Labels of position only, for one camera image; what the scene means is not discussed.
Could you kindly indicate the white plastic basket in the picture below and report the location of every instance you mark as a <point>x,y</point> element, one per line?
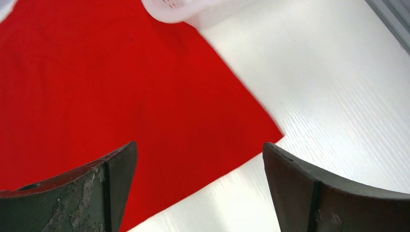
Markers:
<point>175,11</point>

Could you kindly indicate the aluminium frame rail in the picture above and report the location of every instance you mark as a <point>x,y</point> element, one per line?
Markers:
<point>395,14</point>

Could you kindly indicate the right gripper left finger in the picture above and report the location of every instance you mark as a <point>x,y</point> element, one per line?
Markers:
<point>90,198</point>

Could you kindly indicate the red t shirt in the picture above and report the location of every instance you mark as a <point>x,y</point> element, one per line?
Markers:
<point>80,78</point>

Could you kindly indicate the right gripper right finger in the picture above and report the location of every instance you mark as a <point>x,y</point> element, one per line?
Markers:
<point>308,198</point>

